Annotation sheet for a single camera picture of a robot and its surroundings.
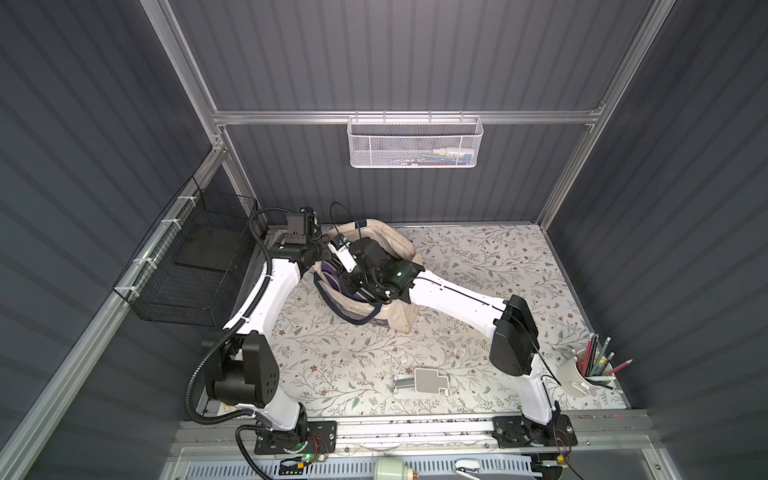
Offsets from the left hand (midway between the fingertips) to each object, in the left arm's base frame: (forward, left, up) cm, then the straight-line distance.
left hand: (325, 244), depth 86 cm
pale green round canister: (-52, -18, -14) cm, 57 cm away
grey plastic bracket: (-33, -28, -17) cm, 47 cm away
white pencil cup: (-32, -69, -15) cm, 77 cm away
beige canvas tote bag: (-17, -22, -11) cm, 30 cm away
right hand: (-9, -5, 0) cm, 10 cm away
